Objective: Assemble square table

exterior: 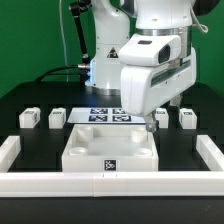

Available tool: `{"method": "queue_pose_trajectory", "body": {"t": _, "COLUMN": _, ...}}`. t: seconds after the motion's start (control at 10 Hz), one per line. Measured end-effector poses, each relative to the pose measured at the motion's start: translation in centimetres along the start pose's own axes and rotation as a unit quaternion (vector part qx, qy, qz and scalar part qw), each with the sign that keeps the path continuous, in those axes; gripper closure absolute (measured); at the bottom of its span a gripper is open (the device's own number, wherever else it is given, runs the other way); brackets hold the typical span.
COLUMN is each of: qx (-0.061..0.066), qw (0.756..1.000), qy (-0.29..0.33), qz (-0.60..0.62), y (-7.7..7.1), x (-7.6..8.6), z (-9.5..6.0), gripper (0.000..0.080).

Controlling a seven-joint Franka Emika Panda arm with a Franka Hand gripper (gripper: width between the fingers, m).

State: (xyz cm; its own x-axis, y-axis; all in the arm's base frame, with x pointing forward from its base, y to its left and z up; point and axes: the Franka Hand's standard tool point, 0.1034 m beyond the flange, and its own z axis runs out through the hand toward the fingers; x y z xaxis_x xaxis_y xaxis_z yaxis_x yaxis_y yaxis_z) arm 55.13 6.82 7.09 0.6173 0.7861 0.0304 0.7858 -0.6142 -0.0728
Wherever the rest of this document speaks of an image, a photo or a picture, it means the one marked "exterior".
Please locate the white square tabletop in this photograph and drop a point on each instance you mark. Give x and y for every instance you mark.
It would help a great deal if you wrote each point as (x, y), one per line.
(110, 148)

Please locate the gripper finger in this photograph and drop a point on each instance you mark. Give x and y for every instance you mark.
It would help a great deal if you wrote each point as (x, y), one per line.
(151, 123)
(176, 101)

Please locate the white U-shaped obstacle fence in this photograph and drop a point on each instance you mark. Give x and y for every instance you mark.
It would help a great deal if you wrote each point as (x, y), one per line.
(61, 184)

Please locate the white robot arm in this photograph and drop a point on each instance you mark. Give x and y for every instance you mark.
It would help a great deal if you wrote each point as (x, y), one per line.
(114, 27)

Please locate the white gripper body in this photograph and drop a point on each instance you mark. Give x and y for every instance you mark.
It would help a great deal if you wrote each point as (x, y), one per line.
(154, 72)

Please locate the white marker sheet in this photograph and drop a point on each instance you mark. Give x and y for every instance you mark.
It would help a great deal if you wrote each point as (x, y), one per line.
(102, 115)

